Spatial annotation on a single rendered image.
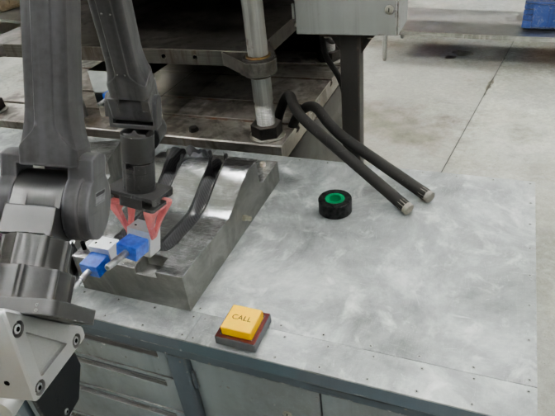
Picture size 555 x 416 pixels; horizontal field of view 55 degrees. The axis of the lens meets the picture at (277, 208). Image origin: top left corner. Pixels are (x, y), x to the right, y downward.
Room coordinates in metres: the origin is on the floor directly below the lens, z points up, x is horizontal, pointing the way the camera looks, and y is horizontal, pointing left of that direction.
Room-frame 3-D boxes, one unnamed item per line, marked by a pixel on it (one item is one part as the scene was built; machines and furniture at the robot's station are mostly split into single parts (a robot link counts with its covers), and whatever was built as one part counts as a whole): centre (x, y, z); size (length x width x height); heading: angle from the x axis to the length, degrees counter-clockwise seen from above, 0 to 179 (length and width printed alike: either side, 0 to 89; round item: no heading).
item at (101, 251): (0.84, 0.38, 0.89); 0.13 x 0.05 x 0.05; 155
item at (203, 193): (1.05, 0.22, 0.92); 0.35 x 0.16 x 0.09; 155
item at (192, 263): (1.06, 0.21, 0.87); 0.50 x 0.26 x 0.14; 155
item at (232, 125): (2.11, 0.38, 0.76); 1.30 x 0.84 x 0.07; 65
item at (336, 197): (1.07, -0.14, 0.82); 0.08 x 0.08 x 0.04
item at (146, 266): (0.83, 0.26, 0.87); 0.05 x 0.05 x 0.04; 65
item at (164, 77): (2.01, 0.37, 0.87); 0.50 x 0.27 x 0.17; 155
